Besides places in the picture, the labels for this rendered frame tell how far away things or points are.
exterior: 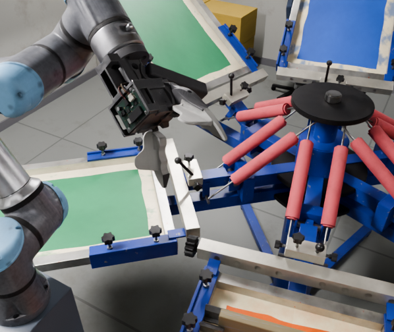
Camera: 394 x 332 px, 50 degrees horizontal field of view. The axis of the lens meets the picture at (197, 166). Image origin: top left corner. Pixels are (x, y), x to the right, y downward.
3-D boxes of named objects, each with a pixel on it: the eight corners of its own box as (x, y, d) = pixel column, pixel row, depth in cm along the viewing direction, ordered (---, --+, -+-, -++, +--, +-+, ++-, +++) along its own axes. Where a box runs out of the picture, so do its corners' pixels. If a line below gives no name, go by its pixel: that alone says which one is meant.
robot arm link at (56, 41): (12, 70, 71) (38, 26, 64) (51, 45, 80) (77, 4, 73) (50, 103, 73) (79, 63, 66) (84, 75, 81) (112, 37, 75)
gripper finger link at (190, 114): (205, 147, 56) (155, 122, 61) (230, 139, 61) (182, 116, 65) (211, 125, 55) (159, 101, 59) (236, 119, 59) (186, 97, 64)
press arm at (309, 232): (310, 273, 139) (313, 263, 136) (292, 269, 140) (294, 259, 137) (315, 236, 152) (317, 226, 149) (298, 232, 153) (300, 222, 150)
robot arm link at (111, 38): (118, 51, 72) (144, 18, 67) (131, 74, 72) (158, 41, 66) (82, 52, 67) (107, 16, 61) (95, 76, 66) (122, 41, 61)
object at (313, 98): (320, 346, 224) (392, 129, 142) (245, 325, 234) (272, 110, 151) (326, 286, 254) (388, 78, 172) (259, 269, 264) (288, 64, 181)
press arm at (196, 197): (22, 238, 168) (18, 227, 164) (23, 227, 172) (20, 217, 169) (315, 193, 189) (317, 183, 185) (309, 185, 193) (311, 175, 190)
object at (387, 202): (420, 273, 147) (431, 249, 139) (201, 222, 166) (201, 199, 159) (405, 143, 208) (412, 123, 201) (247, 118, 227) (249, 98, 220)
